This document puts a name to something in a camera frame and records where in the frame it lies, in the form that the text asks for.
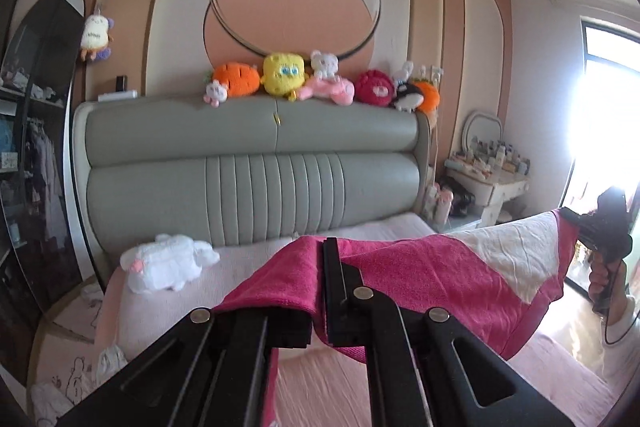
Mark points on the yellow sponge plush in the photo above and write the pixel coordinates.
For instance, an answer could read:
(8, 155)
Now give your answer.
(284, 74)

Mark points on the pale pink pillow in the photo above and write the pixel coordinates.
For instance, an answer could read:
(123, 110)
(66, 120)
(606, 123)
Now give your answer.
(240, 267)
(405, 224)

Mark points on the white plush rabbit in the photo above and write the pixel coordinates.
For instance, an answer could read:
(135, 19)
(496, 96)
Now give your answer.
(165, 262)

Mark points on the white bottle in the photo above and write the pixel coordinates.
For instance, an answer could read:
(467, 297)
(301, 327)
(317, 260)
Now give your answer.
(430, 201)

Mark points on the pink bottle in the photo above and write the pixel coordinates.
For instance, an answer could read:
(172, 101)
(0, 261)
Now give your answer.
(445, 204)

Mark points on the black and white plush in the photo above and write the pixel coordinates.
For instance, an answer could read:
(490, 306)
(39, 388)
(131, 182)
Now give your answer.
(407, 98)

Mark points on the red bear plush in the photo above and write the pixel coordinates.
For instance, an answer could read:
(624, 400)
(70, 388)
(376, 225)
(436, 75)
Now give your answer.
(375, 88)

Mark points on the pink rabbit print rug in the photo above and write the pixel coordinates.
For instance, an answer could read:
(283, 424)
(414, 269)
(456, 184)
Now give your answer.
(65, 357)

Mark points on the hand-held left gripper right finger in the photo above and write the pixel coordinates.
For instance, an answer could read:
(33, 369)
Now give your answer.
(335, 277)

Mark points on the pink and white raglan shirt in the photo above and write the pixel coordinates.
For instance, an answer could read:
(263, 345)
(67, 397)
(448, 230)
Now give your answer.
(425, 277)

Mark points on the row of cosmetic bottles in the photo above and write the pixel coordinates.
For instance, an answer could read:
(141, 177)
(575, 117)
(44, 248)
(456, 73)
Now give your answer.
(492, 157)

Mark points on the person's right hand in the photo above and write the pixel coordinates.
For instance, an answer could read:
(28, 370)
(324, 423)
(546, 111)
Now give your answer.
(617, 279)

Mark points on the white bear plush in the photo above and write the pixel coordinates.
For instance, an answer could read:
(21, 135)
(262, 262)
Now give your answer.
(325, 64)

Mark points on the white vanity mirror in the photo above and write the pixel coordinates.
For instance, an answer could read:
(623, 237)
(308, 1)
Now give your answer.
(482, 131)

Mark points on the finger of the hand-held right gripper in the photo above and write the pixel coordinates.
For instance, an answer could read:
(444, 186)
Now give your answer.
(571, 218)

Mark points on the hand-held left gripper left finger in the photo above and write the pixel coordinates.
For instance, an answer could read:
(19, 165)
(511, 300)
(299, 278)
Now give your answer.
(280, 327)

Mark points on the grey upholstered headboard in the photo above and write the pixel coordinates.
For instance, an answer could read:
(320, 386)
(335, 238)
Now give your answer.
(175, 137)

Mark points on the hanging white purple plush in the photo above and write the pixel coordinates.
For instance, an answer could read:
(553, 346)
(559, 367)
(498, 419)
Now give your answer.
(96, 36)

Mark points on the small white pink plush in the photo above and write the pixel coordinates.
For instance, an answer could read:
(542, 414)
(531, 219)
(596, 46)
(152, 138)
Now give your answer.
(215, 93)

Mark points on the black bag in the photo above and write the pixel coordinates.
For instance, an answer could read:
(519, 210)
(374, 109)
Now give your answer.
(457, 197)

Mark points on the small white rabbit plush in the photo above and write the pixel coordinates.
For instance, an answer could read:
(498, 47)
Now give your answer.
(405, 74)

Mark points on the white crumpled cloth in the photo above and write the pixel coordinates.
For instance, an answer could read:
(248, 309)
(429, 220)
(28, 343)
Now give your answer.
(111, 357)

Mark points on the white dressing table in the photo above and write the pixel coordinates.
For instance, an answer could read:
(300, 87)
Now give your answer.
(495, 194)

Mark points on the small black device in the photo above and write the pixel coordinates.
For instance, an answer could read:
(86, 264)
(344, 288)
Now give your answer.
(121, 83)

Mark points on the bright window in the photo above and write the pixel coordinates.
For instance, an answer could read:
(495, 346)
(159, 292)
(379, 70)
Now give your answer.
(605, 107)

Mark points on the orange carrot plush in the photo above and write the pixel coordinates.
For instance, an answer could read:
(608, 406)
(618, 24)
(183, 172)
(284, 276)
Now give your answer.
(237, 79)

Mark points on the pink plush toy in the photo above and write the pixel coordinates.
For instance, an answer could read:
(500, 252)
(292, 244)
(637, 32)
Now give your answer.
(330, 91)

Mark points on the white wall socket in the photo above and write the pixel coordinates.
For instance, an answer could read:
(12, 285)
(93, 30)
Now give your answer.
(437, 72)

